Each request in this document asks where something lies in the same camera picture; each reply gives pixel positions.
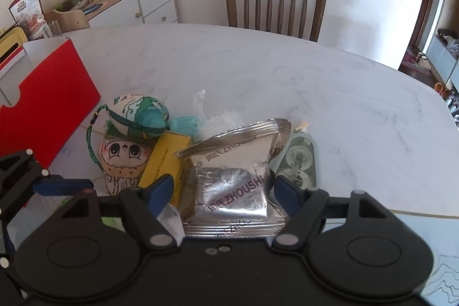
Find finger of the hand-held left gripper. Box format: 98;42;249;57
0;218;22;297
0;149;94;217

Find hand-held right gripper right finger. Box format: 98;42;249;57
272;175;391;251

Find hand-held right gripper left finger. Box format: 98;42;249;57
59;174;180;252

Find yellow cardboard box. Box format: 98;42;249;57
138;132;196;217

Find pale green correction tape dispenser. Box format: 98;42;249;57
268;122;318;191

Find cartoon face plush toy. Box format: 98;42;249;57
98;139;155;197

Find silver foil packet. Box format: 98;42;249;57
174;128;289;238
247;118;292;165

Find green white egg-shaped plush pouch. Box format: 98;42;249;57
85;94;170;170

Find red and white storage box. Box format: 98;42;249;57
0;37;102;208

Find teal soft lump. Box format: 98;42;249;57
168;115;200;142

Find clear plastic wrapper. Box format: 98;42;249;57
193;89;249;142

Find yellow tissue box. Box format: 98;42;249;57
0;27;30;73

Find clear drinking glass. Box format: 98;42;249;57
43;21;64;40

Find small light wooden chair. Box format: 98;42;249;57
45;9;91;33

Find printed table mat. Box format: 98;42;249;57
0;125;459;306

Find red snack bag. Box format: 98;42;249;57
9;0;48;40

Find patterned floor rug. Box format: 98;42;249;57
399;47;437;78

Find brown wooden dining chair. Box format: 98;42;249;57
224;0;328;43

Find low white cabinet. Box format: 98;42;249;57
424;33;459;85

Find dark wooden door frame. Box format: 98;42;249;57
398;0;453;78

